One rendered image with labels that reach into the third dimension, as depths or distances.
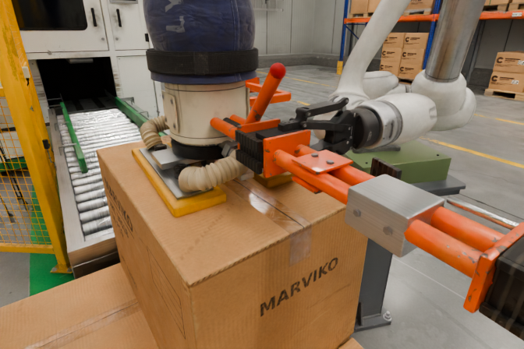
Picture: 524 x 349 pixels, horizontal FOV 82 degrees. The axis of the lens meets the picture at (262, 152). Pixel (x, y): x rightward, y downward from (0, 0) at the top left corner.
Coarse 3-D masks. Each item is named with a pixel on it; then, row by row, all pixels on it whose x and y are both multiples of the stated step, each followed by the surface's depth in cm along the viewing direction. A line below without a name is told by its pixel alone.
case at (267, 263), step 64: (128, 192) 60; (256, 192) 60; (320, 192) 60; (128, 256) 78; (192, 256) 43; (256, 256) 44; (320, 256) 55; (192, 320) 41; (256, 320) 49; (320, 320) 62
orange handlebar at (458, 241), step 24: (288, 96) 82; (216, 120) 58; (240, 120) 58; (288, 168) 40; (312, 168) 36; (336, 168) 37; (336, 192) 33; (432, 216) 29; (456, 216) 28; (408, 240) 27; (432, 240) 25; (456, 240) 24; (480, 240) 26; (456, 264) 24
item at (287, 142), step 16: (240, 128) 48; (256, 128) 49; (272, 128) 51; (240, 144) 48; (256, 144) 42; (272, 144) 42; (288, 144) 44; (304, 144) 46; (240, 160) 48; (256, 160) 44
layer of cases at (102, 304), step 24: (120, 264) 98; (72, 288) 88; (96, 288) 88; (120, 288) 88; (0, 312) 81; (24, 312) 81; (48, 312) 81; (72, 312) 81; (96, 312) 81; (120, 312) 81; (0, 336) 75; (24, 336) 75; (48, 336) 75; (72, 336) 75; (96, 336) 75; (120, 336) 75; (144, 336) 75
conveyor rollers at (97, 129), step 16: (96, 112) 283; (112, 112) 283; (64, 128) 234; (80, 128) 234; (96, 128) 238; (112, 128) 237; (128, 128) 235; (64, 144) 205; (80, 144) 203; (96, 144) 201; (112, 144) 200; (96, 160) 178; (80, 176) 159; (96, 176) 156; (80, 192) 144; (96, 192) 141; (80, 208) 129; (96, 208) 133; (96, 224) 118
